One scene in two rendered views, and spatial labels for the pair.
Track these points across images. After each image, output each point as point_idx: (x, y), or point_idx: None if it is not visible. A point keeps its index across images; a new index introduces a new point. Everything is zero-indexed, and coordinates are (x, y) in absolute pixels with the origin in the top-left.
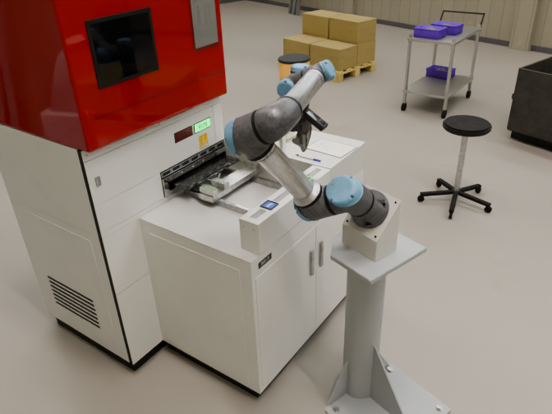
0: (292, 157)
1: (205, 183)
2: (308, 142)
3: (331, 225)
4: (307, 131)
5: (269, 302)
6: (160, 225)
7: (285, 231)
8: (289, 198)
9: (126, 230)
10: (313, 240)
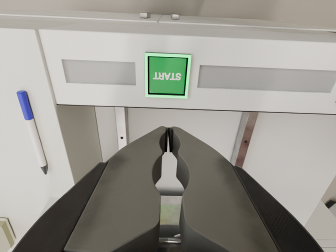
0: (64, 173)
1: (176, 230)
2: (134, 148)
3: (99, 16)
4: (120, 251)
5: (287, 24)
6: (309, 214)
7: (295, 32)
8: (306, 51)
9: (313, 232)
10: (168, 20)
